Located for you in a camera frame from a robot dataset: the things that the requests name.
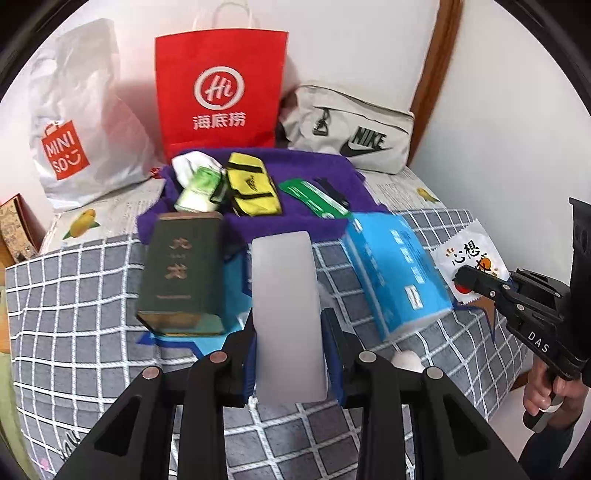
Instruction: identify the dark green tin box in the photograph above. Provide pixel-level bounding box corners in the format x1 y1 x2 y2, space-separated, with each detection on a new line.
135 212 227 337

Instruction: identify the grey checked blanket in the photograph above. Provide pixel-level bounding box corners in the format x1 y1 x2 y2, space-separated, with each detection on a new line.
4 208 532 480

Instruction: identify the red paper bag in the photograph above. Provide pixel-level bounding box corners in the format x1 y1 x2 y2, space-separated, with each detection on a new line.
154 0 289 160

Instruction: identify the brown patterned box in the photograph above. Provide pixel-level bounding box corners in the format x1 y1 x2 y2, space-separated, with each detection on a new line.
0 194 42 264

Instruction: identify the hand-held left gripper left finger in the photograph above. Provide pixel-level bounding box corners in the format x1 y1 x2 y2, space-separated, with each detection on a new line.
58 307 259 480

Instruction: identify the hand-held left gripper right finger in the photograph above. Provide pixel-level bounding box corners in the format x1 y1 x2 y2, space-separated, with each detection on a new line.
321 307 522 480

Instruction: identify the grey waist bag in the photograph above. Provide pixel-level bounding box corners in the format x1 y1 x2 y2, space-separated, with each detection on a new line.
276 82 415 175

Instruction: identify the purple towel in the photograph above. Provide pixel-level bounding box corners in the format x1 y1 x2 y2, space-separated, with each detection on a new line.
137 147 389 264

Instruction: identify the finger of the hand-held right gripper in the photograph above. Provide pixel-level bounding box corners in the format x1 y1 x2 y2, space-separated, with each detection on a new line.
451 265 527 324
508 268 571 308

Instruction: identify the white plastic shopping bag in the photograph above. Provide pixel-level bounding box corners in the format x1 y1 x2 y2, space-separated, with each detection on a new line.
28 17 158 210

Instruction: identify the person's right forearm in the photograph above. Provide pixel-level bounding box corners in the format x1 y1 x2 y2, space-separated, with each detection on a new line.
517 406 591 480

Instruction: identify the brown wooden door frame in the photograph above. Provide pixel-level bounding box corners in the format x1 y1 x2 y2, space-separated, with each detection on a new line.
406 0 464 167

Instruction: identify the yellow pouch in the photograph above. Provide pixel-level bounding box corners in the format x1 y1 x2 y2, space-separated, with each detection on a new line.
225 152 283 217

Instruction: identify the person's right hand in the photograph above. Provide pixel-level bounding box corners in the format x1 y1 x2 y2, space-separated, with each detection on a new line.
523 354 586 417

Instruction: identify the white snack packet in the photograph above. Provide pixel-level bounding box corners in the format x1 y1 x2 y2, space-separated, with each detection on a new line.
431 219 511 305

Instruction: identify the green packet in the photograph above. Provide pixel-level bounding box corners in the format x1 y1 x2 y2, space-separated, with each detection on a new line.
278 179 354 220

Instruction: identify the blue tissue pack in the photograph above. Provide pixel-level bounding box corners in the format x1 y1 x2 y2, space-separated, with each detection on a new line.
342 212 455 342

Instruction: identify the fruit print bedsheet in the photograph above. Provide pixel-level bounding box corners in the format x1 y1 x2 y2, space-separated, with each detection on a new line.
39 166 467 254

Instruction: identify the green and white tissue pack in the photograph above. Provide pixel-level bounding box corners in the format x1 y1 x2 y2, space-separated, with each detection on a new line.
174 166 227 214

